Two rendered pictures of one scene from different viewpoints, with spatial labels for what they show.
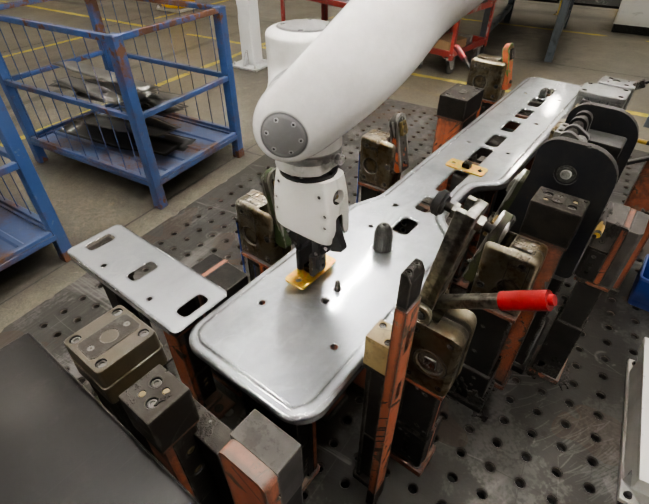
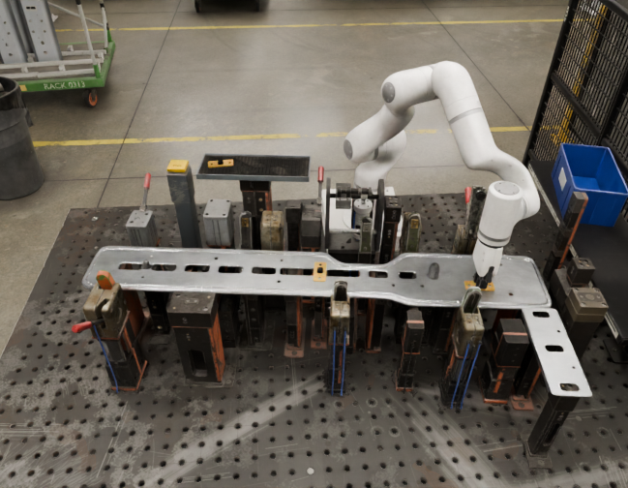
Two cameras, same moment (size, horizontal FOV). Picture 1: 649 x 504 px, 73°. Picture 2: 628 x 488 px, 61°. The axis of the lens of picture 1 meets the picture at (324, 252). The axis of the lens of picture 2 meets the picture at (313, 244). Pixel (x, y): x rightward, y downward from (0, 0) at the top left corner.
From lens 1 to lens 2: 1.79 m
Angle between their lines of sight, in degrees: 86
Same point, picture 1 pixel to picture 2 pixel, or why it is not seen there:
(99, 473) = (604, 276)
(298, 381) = (523, 265)
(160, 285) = (550, 333)
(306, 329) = (503, 274)
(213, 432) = (561, 274)
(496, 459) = not seen: hidden behind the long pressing
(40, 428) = (620, 298)
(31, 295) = not seen: outside the picture
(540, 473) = not seen: hidden behind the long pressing
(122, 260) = (561, 363)
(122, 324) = (583, 296)
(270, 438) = (578, 195)
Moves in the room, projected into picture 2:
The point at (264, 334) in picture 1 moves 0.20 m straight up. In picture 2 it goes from (521, 284) to (539, 230)
